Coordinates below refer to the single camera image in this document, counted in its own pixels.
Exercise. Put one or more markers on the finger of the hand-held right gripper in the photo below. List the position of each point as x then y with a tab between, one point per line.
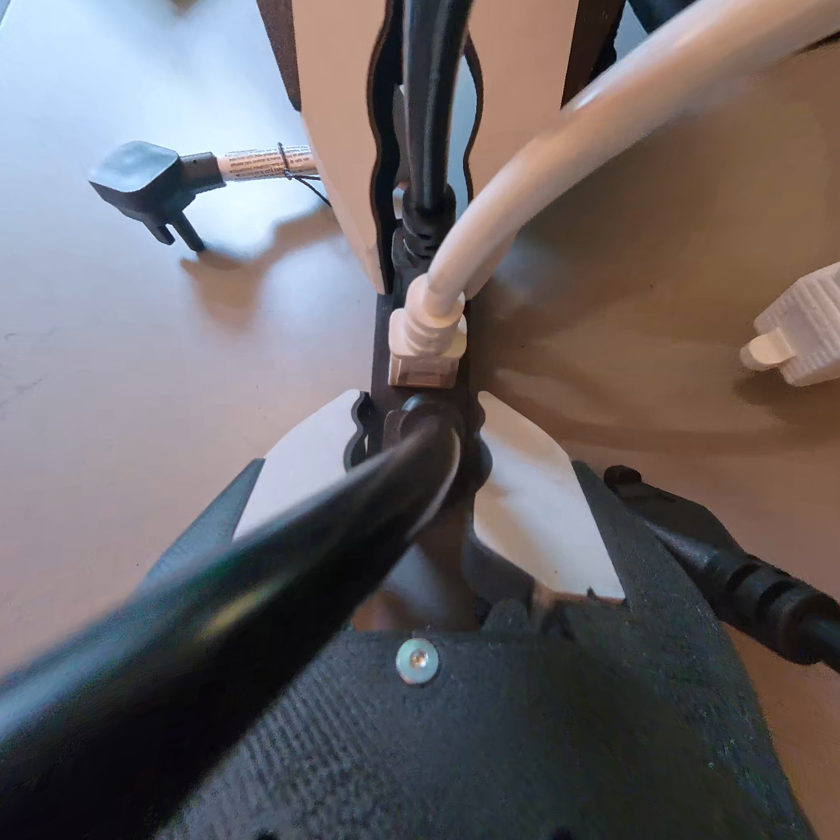
334	98
518	65

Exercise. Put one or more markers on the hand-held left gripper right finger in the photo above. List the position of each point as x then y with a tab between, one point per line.
538	512

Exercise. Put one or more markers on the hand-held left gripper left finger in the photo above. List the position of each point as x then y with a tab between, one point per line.
302	459

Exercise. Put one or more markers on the black power strip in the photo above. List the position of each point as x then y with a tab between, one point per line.
382	348

